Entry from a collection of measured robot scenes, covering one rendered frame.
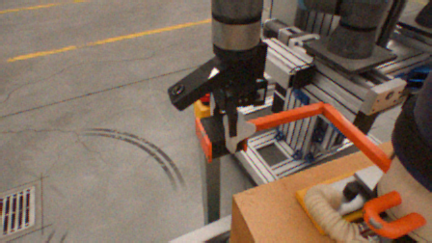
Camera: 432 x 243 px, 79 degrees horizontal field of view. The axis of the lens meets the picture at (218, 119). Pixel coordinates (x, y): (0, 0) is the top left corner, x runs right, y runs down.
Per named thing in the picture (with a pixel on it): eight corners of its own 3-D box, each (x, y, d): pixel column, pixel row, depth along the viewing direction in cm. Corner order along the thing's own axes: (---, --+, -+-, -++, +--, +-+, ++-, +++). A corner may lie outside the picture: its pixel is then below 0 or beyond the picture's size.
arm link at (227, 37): (222, 28, 35) (202, 8, 41) (222, 59, 39) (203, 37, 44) (271, 21, 38) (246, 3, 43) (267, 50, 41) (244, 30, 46)
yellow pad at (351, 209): (322, 237, 52) (329, 225, 48) (293, 196, 59) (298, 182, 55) (445, 185, 61) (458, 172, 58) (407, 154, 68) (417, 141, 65)
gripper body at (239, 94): (265, 108, 49) (275, 47, 41) (222, 120, 46) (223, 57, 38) (247, 86, 54) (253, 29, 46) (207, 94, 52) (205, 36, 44)
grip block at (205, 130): (208, 163, 52) (207, 146, 49) (196, 134, 58) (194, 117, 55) (247, 151, 54) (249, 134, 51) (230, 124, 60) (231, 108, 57)
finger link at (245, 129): (260, 152, 51) (257, 108, 48) (232, 161, 49) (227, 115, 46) (253, 146, 54) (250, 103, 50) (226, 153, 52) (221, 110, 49)
